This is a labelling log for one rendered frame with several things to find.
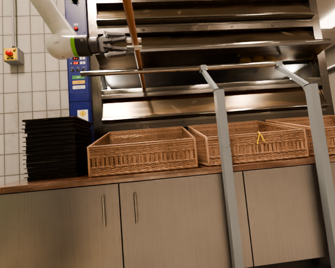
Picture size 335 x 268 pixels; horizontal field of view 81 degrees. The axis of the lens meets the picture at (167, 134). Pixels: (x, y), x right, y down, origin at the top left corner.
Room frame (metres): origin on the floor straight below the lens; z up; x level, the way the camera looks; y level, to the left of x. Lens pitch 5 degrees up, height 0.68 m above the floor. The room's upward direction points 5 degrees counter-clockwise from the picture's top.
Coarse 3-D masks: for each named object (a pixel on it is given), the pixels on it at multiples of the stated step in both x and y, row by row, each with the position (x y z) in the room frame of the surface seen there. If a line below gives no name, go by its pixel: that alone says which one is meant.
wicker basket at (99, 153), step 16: (160, 128) 1.46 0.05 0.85; (176, 128) 1.46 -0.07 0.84; (96, 144) 1.10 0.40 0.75; (112, 144) 1.41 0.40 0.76; (128, 144) 0.99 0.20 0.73; (144, 144) 0.98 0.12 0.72; (160, 144) 1.00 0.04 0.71; (176, 144) 1.00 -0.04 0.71; (192, 144) 1.01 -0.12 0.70; (96, 160) 1.09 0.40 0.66; (112, 160) 0.98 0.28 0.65; (128, 160) 1.39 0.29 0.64; (144, 160) 0.99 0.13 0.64; (160, 160) 1.00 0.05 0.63; (176, 160) 1.00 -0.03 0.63; (192, 160) 1.01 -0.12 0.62; (96, 176) 0.98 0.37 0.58
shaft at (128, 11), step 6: (126, 0) 0.60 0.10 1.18; (126, 6) 0.63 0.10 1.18; (126, 12) 0.66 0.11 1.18; (132, 12) 0.67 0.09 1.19; (132, 18) 0.70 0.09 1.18; (132, 24) 0.73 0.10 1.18; (132, 30) 0.77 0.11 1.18; (132, 36) 0.81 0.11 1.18; (132, 42) 0.86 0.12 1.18; (138, 54) 0.97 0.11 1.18; (138, 60) 1.03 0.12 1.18; (138, 66) 1.11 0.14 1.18; (144, 84) 1.42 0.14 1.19
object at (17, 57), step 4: (4, 48) 1.33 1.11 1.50; (8, 48) 1.34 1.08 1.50; (12, 48) 1.34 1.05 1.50; (16, 48) 1.34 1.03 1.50; (4, 52) 1.34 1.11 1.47; (12, 52) 1.34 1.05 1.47; (16, 52) 1.34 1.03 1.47; (20, 52) 1.37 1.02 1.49; (4, 56) 1.34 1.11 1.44; (8, 56) 1.34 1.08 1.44; (12, 56) 1.34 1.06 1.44; (16, 56) 1.34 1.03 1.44; (20, 56) 1.37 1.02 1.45; (4, 60) 1.34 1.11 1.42; (8, 60) 1.34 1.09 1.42; (12, 60) 1.34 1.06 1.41; (16, 60) 1.34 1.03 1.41; (20, 60) 1.37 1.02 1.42; (12, 64) 1.39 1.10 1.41; (16, 64) 1.40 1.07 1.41; (20, 64) 1.40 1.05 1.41
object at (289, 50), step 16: (160, 48) 1.35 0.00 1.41; (176, 48) 1.36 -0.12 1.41; (192, 48) 1.37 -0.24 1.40; (208, 48) 1.38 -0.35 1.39; (224, 48) 1.39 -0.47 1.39; (240, 48) 1.41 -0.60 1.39; (256, 48) 1.43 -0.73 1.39; (272, 48) 1.45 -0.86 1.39; (288, 48) 1.47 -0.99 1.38; (304, 48) 1.49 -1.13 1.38; (320, 48) 1.51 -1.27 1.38; (112, 64) 1.45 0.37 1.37; (128, 64) 1.47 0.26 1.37; (144, 64) 1.49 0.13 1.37; (160, 64) 1.51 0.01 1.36; (176, 64) 1.53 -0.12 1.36; (192, 64) 1.55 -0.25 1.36; (208, 64) 1.57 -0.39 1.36
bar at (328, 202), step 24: (96, 72) 1.09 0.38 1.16; (120, 72) 1.10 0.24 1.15; (144, 72) 1.12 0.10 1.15; (288, 72) 1.10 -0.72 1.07; (216, 96) 0.91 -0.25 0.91; (312, 96) 0.95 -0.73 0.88; (216, 120) 0.95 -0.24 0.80; (312, 120) 0.97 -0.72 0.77; (240, 240) 0.92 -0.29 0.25; (240, 264) 0.92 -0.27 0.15
